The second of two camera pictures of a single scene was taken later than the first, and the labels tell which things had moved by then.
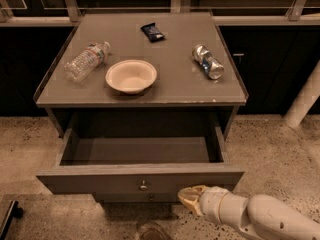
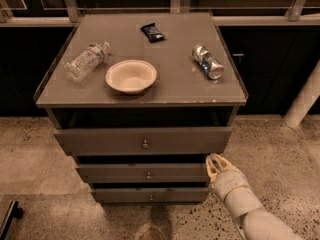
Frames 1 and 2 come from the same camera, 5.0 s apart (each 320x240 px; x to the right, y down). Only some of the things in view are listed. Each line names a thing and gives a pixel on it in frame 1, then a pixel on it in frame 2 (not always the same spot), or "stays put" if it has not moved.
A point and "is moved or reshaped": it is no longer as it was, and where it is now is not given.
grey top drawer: (141, 151) is moved or reshaped
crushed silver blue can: (207, 61) stays put
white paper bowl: (131, 76) stays put
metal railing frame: (56, 5) stays put
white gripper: (210, 201) -> (230, 182)
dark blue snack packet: (153, 33) stays put
